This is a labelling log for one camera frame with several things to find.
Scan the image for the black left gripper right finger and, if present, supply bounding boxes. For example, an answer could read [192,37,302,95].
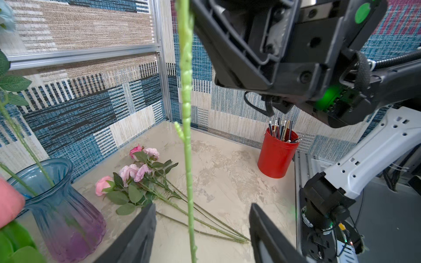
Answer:
[249,203,306,263]

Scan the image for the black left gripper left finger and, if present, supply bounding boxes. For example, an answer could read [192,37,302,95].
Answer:
[96,204,157,263]

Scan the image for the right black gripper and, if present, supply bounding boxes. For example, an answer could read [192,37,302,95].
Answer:
[189,0,389,99]

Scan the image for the large light pink rose stem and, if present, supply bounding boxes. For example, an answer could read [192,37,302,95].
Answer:
[95,173,250,244]

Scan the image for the light pink carnation stem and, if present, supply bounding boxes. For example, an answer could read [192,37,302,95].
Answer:
[111,161,250,244]

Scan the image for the pink carnation twin stem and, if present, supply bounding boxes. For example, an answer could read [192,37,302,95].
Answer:
[133,148,250,244]

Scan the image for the pink peony cluster stem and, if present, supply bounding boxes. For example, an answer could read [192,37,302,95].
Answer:
[175,0,197,263]

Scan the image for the hot pink rose stem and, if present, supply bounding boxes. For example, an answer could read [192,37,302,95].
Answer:
[129,146,240,237]

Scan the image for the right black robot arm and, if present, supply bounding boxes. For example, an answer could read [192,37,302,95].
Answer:
[190,1,421,263]

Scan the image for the purple blue glass vase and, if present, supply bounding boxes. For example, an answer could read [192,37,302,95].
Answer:
[7,158,106,263]

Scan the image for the red cup with pens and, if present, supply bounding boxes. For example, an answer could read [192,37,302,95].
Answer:
[258,121,300,179]

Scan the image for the tulip bunch pink yellow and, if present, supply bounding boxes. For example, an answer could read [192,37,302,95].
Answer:
[1,178,46,263]

